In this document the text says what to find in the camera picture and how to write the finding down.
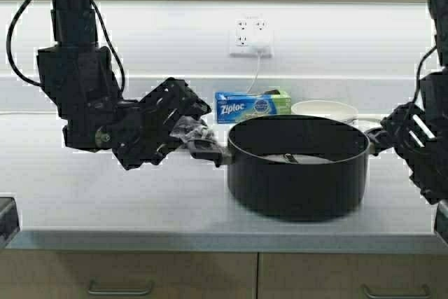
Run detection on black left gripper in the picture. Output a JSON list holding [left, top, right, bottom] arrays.
[[111, 78, 211, 170]]

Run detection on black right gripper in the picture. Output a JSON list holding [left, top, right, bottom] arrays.
[[379, 102, 438, 159]]

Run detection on large black cooking pot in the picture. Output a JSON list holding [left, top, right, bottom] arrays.
[[187, 115, 374, 221]]

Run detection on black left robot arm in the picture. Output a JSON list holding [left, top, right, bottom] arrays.
[[34, 0, 211, 170]]

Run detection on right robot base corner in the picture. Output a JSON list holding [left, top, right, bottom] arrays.
[[434, 200, 448, 244]]

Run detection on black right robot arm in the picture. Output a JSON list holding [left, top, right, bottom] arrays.
[[381, 0, 447, 204]]

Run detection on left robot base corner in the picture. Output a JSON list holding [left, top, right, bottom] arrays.
[[0, 197, 20, 249]]

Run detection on grey patterned dish cloth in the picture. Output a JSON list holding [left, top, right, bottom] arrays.
[[170, 116, 218, 145]]

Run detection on white frying pan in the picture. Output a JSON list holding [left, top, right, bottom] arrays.
[[291, 100, 382, 127]]

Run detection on blue Ziploc bag box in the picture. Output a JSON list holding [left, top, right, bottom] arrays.
[[214, 90, 291, 124]]

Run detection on lower left drawer front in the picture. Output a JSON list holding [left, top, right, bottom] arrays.
[[1, 249, 258, 298]]

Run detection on drawer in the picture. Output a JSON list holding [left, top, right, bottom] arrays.
[[258, 253, 447, 298], [1, 249, 258, 298]]

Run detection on lower right drawer front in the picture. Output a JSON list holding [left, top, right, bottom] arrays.
[[258, 253, 447, 298]]

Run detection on white wall power outlet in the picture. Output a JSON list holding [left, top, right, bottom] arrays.
[[229, 16, 274, 58]]

